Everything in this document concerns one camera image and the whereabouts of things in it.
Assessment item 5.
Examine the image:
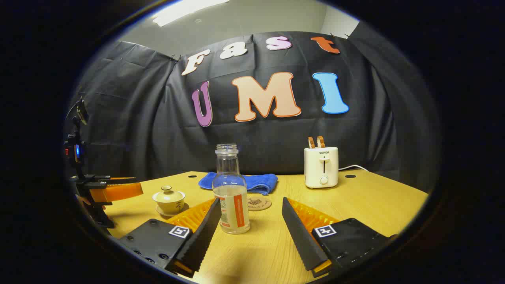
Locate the cream ceramic teacup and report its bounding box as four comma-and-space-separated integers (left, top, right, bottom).
152, 191, 186, 215

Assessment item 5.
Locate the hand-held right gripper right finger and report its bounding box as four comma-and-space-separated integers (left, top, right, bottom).
281, 196, 397, 278

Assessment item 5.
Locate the round wooden coaster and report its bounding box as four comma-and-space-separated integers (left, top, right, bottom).
247, 196, 272, 211

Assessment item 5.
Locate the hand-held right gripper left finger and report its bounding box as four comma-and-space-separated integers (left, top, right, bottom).
118, 197, 222, 278

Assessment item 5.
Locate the white toaster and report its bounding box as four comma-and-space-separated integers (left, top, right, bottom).
304, 146, 339, 189

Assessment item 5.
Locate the black backdrop cloth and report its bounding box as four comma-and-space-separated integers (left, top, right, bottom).
65, 32, 439, 194

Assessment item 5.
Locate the clear glass water bottle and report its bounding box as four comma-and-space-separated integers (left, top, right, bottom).
212, 144, 251, 235

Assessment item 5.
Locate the blue folded towel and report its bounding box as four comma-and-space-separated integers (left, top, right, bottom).
198, 172, 279, 196

